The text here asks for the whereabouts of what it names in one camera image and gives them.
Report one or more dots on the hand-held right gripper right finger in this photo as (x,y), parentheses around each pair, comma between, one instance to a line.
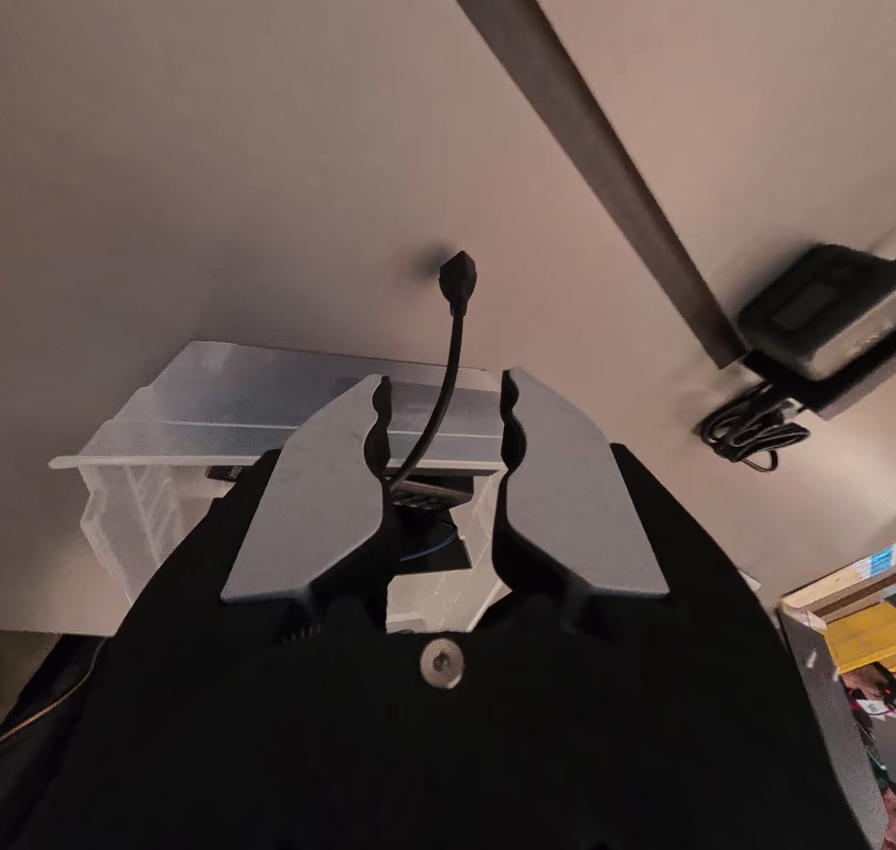
(581,507)

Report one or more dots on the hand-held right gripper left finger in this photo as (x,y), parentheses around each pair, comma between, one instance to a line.
(315,507)

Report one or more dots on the black usb hub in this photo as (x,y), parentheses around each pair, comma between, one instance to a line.
(420,498)

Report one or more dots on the clear plastic storage box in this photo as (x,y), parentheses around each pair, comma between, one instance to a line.
(210,388)

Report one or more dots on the black power adapter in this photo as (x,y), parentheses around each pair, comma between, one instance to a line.
(840,398)
(805,311)

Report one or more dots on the yellow storage bin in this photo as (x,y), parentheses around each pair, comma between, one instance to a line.
(864,636)

